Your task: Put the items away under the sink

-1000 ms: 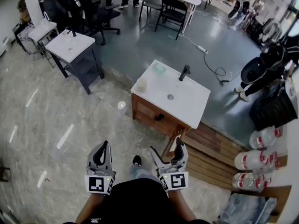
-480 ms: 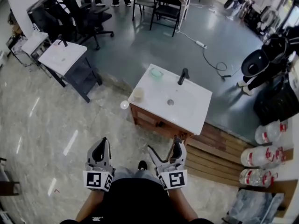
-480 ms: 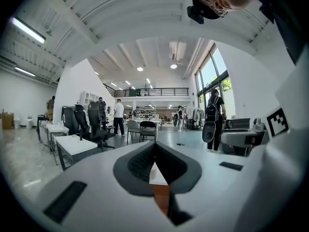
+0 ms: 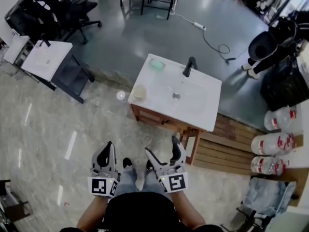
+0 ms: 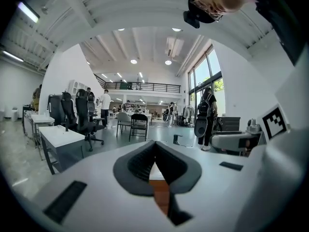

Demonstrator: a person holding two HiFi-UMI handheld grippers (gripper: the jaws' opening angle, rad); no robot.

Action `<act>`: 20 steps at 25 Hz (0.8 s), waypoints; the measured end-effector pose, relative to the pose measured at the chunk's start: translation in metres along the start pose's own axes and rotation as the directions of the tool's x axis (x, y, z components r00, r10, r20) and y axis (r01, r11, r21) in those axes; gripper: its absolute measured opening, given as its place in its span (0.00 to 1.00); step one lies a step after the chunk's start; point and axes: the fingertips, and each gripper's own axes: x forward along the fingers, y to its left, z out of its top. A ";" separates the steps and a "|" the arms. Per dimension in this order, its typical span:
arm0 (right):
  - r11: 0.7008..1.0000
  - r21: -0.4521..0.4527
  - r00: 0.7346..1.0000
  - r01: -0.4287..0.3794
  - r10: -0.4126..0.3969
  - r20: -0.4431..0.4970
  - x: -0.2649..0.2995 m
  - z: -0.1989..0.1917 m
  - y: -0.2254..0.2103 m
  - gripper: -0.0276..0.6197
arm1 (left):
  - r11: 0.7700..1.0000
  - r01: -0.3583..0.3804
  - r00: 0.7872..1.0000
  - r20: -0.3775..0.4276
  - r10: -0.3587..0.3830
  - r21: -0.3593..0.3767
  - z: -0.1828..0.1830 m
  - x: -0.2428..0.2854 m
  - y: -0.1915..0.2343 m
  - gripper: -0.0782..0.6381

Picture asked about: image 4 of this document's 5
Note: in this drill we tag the small black faucet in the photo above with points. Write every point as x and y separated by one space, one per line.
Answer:
45 41

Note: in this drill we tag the silver sink drain plug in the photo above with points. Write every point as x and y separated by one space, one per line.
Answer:
176 96

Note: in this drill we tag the blue-grey plastic bag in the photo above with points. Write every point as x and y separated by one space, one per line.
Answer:
268 197

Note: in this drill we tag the black stool frame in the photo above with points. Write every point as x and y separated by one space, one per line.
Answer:
248 222

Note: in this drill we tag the black metal sink stand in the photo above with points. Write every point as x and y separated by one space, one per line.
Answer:
72 78

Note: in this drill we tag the white ceramic sink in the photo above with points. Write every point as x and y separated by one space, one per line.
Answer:
200 100

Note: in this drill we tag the person's right forearm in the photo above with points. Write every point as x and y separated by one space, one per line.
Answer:
187 210

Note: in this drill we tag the small white sink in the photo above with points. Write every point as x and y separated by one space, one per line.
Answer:
15 48

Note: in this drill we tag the green soap dish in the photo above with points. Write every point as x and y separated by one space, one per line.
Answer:
157 64

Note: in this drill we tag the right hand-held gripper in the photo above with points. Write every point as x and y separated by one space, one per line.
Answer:
176 182

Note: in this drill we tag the black round shell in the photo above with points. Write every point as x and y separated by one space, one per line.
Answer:
262 47

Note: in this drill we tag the white rectangular sink basin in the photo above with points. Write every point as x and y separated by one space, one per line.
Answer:
43 59

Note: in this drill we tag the wooden vanity stand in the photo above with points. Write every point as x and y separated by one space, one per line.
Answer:
149 115

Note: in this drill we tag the person's black shoe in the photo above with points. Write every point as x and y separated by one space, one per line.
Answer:
149 164
127 163

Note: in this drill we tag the white round cup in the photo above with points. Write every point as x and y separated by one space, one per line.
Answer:
139 92

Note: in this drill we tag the person's left forearm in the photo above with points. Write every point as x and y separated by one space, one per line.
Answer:
93 213

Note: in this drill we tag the large clear water bottle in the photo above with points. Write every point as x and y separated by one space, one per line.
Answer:
280 118
270 145
265 165

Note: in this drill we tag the person's blue jeans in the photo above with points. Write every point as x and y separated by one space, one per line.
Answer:
129 180

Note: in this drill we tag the wooden cabinet door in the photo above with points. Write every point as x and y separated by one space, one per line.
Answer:
196 151

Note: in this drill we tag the person's right black shoe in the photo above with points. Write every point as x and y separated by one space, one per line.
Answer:
149 164

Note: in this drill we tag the person's left black shoe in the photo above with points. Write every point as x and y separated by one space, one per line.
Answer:
127 163

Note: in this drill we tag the wooden slatted platform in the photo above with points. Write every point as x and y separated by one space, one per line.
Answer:
224 149

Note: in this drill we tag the black trash bin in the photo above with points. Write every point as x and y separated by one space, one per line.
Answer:
282 86

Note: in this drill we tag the person's black shirt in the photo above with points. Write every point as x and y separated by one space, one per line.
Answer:
142 214

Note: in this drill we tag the white power strip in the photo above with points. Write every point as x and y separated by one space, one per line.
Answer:
200 26

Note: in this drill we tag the black office chair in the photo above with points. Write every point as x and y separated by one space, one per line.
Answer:
26 16
70 8

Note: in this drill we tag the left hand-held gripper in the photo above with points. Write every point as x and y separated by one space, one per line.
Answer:
101 185

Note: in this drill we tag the black cabinet knob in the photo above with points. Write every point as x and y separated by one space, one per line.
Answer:
165 121

